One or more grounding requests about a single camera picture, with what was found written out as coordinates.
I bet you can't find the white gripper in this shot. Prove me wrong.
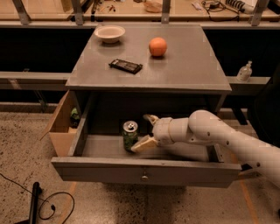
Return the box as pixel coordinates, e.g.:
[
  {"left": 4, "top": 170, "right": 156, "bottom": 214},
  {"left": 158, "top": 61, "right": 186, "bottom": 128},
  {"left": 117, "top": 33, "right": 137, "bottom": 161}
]
[{"left": 131, "top": 114, "right": 191, "bottom": 153}]

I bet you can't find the green soda can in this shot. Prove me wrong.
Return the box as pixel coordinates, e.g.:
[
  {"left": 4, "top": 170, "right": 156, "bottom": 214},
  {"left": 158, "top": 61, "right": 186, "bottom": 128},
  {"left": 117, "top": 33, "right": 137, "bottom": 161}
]
[{"left": 122, "top": 121, "right": 138, "bottom": 151}]

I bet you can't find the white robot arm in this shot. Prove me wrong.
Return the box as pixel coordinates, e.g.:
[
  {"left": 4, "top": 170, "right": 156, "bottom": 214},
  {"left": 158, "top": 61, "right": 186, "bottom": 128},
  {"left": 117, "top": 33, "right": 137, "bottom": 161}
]
[{"left": 131, "top": 109, "right": 280, "bottom": 186}]

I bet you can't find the brass drawer knob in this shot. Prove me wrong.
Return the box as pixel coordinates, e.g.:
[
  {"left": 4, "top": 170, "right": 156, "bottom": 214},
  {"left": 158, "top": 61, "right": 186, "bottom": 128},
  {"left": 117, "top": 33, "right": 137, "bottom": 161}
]
[{"left": 141, "top": 172, "right": 149, "bottom": 182}]

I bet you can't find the open grey top drawer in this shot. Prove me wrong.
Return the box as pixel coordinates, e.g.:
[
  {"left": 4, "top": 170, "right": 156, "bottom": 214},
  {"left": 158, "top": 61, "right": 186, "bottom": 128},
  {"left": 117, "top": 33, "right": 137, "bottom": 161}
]
[{"left": 52, "top": 118, "right": 241, "bottom": 188}]

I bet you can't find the grey cabinet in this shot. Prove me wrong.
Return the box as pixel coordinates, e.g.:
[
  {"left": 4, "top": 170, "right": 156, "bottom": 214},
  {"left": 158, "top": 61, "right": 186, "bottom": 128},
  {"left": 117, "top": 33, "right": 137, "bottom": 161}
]
[{"left": 66, "top": 23, "right": 231, "bottom": 127}]

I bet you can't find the black snack bar packet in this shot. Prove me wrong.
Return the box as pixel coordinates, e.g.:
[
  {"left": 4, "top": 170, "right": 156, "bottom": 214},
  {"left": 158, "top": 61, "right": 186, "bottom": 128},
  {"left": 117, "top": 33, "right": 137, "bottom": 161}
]
[{"left": 108, "top": 59, "right": 143, "bottom": 74}]

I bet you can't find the green item in box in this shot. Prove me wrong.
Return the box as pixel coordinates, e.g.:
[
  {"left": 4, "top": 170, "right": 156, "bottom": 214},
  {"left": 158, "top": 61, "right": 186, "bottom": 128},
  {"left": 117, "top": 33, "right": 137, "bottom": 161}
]
[{"left": 70, "top": 108, "right": 80, "bottom": 121}]

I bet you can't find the orange fruit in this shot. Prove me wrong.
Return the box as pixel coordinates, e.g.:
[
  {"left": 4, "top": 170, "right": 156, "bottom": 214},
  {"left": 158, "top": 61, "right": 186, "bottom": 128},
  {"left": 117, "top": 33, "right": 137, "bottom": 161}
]
[{"left": 149, "top": 38, "right": 167, "bottom": 57}]

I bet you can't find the cardboard box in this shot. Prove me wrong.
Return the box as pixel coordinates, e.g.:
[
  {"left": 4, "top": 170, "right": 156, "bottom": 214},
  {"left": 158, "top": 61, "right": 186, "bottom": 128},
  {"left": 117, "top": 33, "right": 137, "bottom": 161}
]
[{"left": 41, "top": 91, "right": 76, "bottom": 157}]

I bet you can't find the white bowl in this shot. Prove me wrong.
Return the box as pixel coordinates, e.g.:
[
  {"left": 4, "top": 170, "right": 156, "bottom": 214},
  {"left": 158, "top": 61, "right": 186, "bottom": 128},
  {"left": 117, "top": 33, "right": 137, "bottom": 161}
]
[{"left": 94, "top": 25, "right": 125, "bottom": 44}]

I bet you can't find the clear soap dispenser bottle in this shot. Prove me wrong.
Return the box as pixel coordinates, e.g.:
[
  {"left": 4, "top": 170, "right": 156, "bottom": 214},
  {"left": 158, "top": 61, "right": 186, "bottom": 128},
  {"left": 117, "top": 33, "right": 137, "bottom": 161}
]
[{"left": 236, "top": 60, "right": 252, "bottom": 82}]

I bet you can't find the black stand base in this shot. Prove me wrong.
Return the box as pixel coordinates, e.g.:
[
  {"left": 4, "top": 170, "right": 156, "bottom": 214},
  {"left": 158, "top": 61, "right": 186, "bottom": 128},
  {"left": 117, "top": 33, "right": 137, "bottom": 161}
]
[{"left": 15, "top": 182, "right": 42, "bottom": 224}]

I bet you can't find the metal railing shelf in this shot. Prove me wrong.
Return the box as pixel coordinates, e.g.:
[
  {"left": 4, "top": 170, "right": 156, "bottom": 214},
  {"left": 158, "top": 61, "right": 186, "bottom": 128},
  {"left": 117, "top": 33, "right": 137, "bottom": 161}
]
[{"left": 0, "top": 72, "right": 71, "bottom": 91}]

